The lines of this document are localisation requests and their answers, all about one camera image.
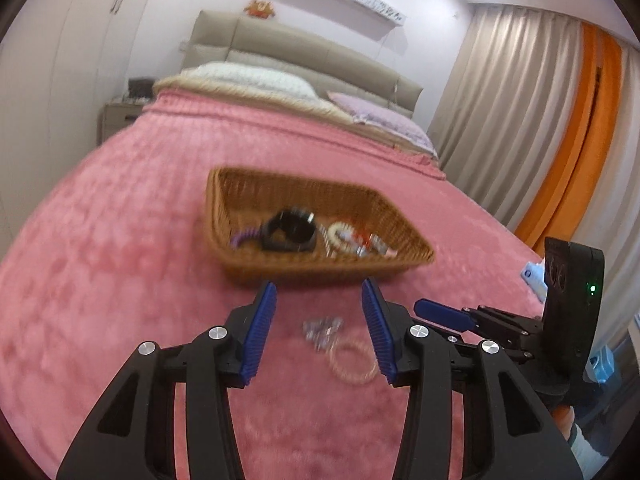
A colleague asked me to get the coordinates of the black wristwatch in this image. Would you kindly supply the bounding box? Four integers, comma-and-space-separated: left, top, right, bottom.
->
261, 206, 318, 253

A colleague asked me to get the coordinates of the brown wicker basket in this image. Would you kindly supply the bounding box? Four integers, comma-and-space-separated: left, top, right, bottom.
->
205, 167, 436, 288

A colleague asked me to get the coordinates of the beige bed sheet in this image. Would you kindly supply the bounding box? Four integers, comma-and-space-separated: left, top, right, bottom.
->
152, 71, 358, 123

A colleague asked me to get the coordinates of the white floral pillow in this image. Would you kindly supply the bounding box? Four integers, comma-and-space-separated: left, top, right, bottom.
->
187, 61, 318, 101

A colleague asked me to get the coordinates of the orange curtain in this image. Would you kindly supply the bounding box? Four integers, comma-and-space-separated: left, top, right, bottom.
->
514, 22, 626, 251

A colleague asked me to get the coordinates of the white wardrobe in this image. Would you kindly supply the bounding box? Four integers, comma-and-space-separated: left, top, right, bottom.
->
0, 0, 168, 251

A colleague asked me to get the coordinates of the beige padded headboard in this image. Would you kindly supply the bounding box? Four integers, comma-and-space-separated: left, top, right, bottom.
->
179, 8, 423, 118

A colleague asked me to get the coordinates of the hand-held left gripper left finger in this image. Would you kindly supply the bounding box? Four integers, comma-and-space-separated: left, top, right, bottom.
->
55, 281, 278, 480

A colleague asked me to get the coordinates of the small black device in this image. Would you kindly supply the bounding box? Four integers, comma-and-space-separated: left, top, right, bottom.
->
127, 76, 154, 99

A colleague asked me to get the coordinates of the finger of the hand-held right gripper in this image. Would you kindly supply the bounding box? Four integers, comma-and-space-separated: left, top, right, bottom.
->
414, 299, 546, 346

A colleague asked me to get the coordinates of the beige curtain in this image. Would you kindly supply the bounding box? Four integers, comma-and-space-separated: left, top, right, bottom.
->
427, 4, 588, 233

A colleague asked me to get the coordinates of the small light blue packet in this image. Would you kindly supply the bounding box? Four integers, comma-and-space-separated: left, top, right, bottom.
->
587, 345, 618, 385

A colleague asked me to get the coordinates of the crystal bead bracelet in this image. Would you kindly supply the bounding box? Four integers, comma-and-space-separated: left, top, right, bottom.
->
301, 316, 346, 353

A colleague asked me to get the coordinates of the purple pillow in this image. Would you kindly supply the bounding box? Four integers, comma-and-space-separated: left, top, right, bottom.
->
326, 91, 436, 153

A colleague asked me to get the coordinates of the grey nightstand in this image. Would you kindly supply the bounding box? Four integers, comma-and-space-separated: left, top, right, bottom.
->
95, 97, 151, 143

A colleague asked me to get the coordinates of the red cord with silver pendant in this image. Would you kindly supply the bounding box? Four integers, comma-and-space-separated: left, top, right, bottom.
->
350, 227, 381, 256

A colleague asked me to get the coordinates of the white sheer curtain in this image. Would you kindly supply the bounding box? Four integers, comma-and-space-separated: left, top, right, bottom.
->
575, 45, 640, 361

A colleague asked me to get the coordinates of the cream spiral hair tie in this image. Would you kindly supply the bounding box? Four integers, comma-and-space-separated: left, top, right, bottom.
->
320, 220, 358, 256

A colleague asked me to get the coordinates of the pink fleece blanket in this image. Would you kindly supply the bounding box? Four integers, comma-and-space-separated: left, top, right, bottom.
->
0, 91, 551, 480

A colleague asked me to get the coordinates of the person's right forearm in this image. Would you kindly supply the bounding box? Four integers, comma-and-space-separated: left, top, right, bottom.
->
552, 405, 613, 476

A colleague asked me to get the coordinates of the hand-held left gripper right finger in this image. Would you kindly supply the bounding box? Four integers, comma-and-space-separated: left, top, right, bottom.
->
361, 277, 583, 480

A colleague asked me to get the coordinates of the purple spiral hair tie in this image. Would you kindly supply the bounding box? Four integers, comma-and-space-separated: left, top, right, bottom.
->
230, 227, 263, 250

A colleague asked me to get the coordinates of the clear spiral hair tie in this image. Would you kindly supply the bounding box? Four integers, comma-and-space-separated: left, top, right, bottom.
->
327, 337, 381, 387

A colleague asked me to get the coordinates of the blue tissue pack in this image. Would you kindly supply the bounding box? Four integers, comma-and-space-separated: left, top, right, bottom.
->
520, 259, 548, 303

